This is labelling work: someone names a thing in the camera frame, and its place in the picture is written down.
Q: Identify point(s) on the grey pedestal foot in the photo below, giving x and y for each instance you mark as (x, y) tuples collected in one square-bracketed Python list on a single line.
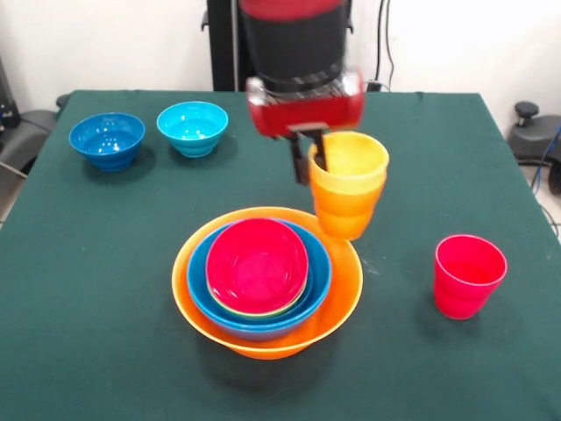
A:
[(26, 131), (532, 140)]

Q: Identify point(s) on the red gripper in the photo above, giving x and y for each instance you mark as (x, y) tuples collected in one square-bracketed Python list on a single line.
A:
[(307, 114)]

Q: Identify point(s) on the red plastic cup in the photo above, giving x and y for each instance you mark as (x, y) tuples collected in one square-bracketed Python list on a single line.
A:
[(464, 294)]

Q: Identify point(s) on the large blue bowl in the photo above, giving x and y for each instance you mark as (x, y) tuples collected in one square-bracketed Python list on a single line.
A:
[(263, 337), (198, 272)]

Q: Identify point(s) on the large orange bowl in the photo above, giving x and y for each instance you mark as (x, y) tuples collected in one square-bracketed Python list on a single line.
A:
[(346, 289)]

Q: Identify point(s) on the orange plastic cup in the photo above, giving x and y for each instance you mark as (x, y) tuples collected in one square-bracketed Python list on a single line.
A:
[(346, 210)]

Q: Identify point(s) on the small light blue bowl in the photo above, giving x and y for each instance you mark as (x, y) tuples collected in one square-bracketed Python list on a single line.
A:
[(193, 129)]

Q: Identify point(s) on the small green bowl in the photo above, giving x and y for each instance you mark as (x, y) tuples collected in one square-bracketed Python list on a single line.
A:
[(263, 315)]

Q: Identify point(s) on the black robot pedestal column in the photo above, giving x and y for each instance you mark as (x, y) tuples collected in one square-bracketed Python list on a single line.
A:
[(223, 44)]

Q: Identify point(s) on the small dark blue bowl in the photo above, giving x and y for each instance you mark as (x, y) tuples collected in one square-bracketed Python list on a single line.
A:
[(107, 140)]

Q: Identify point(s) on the small red bowl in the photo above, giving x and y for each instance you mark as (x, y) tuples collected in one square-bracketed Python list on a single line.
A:
[(256, 263)]

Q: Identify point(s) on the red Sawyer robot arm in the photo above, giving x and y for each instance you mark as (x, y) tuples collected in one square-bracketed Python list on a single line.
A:
[(293, 44)]

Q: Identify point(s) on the dark green table cloth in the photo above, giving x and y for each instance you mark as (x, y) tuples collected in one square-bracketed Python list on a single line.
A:
[(280, 394)]

